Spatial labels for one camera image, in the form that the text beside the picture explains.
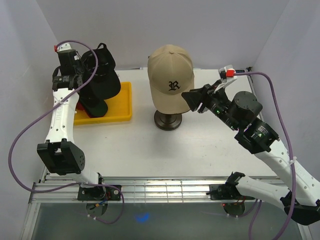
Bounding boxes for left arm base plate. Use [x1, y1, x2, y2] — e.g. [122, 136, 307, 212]
[76, 185, 122, 201]

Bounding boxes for aluminium frame rail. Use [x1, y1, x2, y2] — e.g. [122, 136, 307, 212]
[29, 177, 227, 204]

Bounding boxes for beige cap black letter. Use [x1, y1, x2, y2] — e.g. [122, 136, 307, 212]
[147, 44, 195, 115]

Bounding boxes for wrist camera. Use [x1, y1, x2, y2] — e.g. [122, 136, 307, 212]
[54, 42, 73, 53]
[214, 65, 238, 93]

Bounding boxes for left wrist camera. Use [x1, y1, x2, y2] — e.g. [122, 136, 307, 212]
[54, 42, 73, 53]

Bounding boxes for red cap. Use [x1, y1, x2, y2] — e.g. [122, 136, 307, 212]
[76, 101, 85, 111]

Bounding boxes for yellow plastic tray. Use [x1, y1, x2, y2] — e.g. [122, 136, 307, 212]
[74, 81, 132, 125]

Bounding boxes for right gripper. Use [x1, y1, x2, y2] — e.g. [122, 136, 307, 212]
[180, 80, 239, 132]

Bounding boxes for beige mannequin head stand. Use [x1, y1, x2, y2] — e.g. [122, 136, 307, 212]
[153, 110, 183, 131]

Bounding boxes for dark green cap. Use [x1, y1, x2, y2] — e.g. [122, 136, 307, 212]
[81, 98, 108, 118]

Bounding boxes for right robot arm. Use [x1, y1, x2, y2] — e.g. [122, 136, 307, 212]
[181, 84, 320, 226]

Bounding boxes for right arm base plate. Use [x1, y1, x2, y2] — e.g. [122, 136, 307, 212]
[206, 184, 242, 200]

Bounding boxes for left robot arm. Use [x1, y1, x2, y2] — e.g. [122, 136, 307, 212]
[37, 43, 106, 200]

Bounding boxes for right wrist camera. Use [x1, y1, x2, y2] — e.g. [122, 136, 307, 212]
[214, 65, 238, 93]

